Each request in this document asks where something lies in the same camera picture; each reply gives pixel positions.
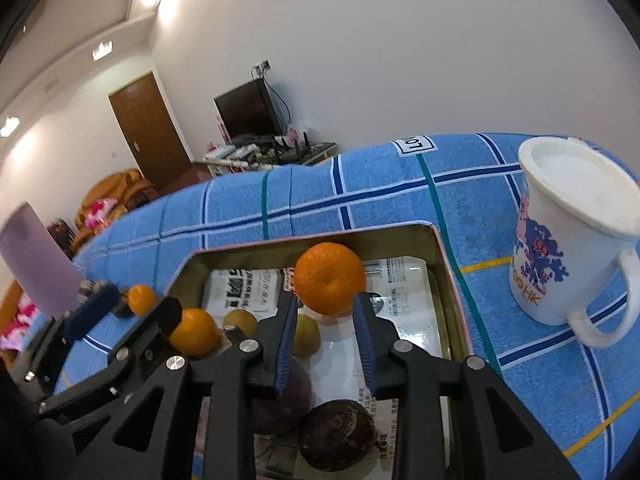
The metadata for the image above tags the black television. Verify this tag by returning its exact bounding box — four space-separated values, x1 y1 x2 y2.
214 78 282 140

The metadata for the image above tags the cut water chestnut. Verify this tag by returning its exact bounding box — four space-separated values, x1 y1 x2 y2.
78 278 110 297

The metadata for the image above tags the dark water chestnut in tray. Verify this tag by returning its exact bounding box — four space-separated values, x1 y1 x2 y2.
297 400 378 472

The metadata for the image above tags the lilac tumbler cup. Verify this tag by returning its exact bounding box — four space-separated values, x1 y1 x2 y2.
1 203 82 318

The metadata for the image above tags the orange leather armchair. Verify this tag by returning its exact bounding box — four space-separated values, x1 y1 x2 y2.
72 169 158 254

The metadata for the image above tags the large orange mandarin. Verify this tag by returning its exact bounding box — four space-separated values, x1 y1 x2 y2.
292 242 367 316

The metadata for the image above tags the purple sweet potato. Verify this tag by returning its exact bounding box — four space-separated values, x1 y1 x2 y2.
223 324 316 436

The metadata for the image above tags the blue plaid cloth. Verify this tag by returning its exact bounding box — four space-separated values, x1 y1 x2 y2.
74 133 639 479

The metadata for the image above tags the brown wooden door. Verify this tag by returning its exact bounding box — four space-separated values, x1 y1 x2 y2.
108 73 192 190

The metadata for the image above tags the small orange on cloth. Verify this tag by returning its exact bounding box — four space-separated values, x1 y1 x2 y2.
127 284 156 316

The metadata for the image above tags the white floral mug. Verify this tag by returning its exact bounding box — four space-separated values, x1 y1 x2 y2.
509 136 639 349

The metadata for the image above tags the metal tin tray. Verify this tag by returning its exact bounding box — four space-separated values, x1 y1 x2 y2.
165 221 471 479

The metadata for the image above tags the small yellow-green fruit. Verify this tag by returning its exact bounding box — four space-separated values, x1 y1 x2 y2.
222 309 257 338

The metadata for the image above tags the TV stand with clutter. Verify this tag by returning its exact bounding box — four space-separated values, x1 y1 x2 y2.
200 132 337 177

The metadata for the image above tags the water chestnut on cloth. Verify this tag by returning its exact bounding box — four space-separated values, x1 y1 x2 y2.
112 296 134 318

